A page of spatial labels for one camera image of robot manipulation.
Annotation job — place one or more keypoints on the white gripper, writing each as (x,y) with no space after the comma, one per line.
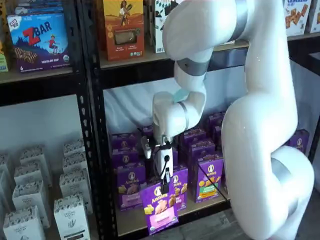
(165,165)

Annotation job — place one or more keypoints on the white cloth backdrop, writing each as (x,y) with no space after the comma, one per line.
(130,105)

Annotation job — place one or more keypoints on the purple snack box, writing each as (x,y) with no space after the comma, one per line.
(125,157)
(195,135)
(202,150)
(215,120)
(300,141)
(147,130)
(125,141)
(218,136)

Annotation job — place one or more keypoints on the white black patterned box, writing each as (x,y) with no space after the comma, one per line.
(158,37)

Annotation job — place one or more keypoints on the brown shelf board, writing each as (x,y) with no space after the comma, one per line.
(37,76)
(195,207)
(150,58)

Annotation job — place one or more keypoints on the orange mix box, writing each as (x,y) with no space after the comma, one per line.
(123,30)

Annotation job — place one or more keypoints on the black metal shelf rack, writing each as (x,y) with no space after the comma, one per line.
(37,92)
(137,77)

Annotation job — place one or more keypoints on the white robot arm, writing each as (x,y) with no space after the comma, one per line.
(262,150)

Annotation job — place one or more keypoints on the yellow green box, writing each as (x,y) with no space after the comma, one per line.
(3,37)

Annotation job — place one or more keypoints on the blue Zbar box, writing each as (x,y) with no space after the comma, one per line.
(40,45)

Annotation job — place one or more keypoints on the purple box magenta patch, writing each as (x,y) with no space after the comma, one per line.
(181,185)

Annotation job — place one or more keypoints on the white cracker box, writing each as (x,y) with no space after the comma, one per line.
(315,17)
(297,20)

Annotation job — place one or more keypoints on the white patterned carton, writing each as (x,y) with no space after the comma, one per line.
(20,225)
(73,146)
(32,155)
(30,200)
(27,172)
(75,160)
(72,220)
(75,185)

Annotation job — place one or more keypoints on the purple box pink patch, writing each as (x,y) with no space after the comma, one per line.
(160,215)
(130,185)

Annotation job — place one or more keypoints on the purple box green patch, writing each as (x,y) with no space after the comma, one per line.
(210,180)

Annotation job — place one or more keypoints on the blue snack box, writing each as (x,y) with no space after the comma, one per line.
(37,7)

